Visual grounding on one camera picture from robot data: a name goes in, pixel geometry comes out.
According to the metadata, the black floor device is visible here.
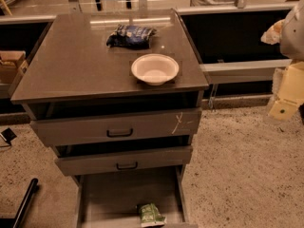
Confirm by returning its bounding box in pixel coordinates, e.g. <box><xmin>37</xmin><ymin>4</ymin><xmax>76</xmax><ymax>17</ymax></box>
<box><xmin>0</xmin><ymin>127</ymin><xmax>17</xmax><ymax>146</ymax></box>

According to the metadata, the middle grey drawer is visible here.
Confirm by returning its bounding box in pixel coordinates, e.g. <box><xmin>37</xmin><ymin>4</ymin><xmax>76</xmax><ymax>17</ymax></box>
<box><xmin>55</xmin><ymin>145</ymin><xmax>193</xmax><ymax>176</ymax></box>

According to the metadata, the grey low wall rail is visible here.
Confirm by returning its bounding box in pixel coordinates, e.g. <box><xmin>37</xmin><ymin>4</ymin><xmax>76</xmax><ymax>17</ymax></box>
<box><xmin>199</xmin><ymin>59</ymin><xmax>291</xmax><ymax>85</ymax></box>

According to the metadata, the white bowl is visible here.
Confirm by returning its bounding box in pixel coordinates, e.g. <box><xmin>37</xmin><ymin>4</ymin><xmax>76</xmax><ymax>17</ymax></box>
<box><xmin>131</xmin><ymin>54</ymin><xmax>180</xmax><ymax>86</ymax></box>

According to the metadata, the black bar on floor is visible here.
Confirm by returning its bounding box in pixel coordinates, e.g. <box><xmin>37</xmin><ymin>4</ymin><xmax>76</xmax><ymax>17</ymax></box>
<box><xmin>0</xmin><ymin>178</ymin><xmax>38</xmax><ymax>228</ymax></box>

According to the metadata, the grey drawer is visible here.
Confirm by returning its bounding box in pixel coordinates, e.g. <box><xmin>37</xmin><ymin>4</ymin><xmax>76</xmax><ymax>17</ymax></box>
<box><xmin>55</xmin><ymin>145</ymin><xmax>193</xmax><ymax>176</ymax></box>
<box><xmin>30</xmin><ymin>107</ymin><xmax>201</xmax><ymax>146</ymax></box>
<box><xmin>76</xmin><ymin>166</ymin><xmax>199</xmax><ymax>228</ymax></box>

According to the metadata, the blue chip bag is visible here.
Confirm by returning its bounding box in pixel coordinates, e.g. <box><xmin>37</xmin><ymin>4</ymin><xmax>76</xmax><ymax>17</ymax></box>
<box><xmin>106</xmin><ymin>24</ymin><xmax>157</xmax><ymax>49</ymax></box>

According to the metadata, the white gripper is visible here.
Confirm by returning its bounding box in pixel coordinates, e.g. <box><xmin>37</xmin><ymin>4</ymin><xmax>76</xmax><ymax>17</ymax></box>
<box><xmin>260</xmin><ymin>20</ymin><xmax>304</xmax><ymax>121</ymax></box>

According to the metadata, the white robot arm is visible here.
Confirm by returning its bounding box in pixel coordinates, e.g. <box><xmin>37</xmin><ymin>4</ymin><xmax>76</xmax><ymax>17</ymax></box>
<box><xmin>260</xmin><ymin>0</ymin><xmax>304</xmax><ymax>121</ymax></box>

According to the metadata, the bottom grey drawer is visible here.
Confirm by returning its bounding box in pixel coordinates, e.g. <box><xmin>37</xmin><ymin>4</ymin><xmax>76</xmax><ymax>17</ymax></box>
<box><xmin>76</xmin><ymin>166</ymin><xmax>199</xmax><ymax>228</ymax></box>

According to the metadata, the green jalapeno chip bag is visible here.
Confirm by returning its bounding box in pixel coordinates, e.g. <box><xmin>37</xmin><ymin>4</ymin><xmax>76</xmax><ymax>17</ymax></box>
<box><xmin>137</xmin><ymin>203</ymin><xmax>166</xmax><ymax>228</ymax></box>

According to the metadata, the top grey drawer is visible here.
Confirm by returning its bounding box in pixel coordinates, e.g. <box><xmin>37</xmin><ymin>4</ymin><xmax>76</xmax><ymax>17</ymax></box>
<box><xmin>30</xmin><ymin>107</ymin><xmax>201</xmax><ymax>146</ymax></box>

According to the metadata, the grey drawer cabinet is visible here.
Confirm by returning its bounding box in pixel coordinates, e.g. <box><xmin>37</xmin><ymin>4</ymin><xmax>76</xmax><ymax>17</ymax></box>
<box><xmin>11</xmin><ymin>10</ymin><xmax>208</xmax><ymax>221</ymax></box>

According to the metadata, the cardboard box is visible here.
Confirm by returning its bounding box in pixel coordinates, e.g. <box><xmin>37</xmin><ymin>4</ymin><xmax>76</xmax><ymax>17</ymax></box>
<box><xmin>0</xmin><ymin>50</ymin><xmax>29</xmax><ymax>84</ymax></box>

